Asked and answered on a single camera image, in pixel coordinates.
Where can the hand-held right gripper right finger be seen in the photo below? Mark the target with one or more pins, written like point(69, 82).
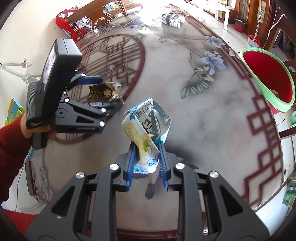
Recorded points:
point(163, 169)

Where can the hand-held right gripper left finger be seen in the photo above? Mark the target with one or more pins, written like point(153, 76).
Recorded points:
point(130, 166)

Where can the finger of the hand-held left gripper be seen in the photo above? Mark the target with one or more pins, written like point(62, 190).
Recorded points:
point(92, 80)
point(111, 109)

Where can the brown snack wrapper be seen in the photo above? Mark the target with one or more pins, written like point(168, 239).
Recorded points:
point(101, 92)

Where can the blue white snack wrapper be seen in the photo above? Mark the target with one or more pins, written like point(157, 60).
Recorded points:
point(141, 134)

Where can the red basin with green rim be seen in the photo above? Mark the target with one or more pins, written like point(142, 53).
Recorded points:
point(266, 69)

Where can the person's left forearm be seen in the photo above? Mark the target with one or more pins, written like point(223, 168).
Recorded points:
point(11, 150)

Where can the person's left hand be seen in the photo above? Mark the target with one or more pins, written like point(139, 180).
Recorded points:
point(26, 127)

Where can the red bag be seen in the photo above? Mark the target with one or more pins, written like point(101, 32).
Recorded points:
point(66, 23)

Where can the wooden chair with slats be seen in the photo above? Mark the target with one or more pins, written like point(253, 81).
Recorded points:
point(97, 14)

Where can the colourful foam mat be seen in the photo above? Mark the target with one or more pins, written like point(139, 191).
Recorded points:
point(13, 113)

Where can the crumpled black white wrapper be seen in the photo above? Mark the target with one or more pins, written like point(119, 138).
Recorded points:
point(172, 19)

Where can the red cloth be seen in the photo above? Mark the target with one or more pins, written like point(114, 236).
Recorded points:
point(18, 215)

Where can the white coffee table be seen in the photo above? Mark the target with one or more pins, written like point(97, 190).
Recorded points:
point(219, 9)

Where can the red bucket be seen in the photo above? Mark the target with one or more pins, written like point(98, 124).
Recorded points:
point(240, 25)

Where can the white mop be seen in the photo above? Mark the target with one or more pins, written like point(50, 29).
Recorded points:
point(258, 23)

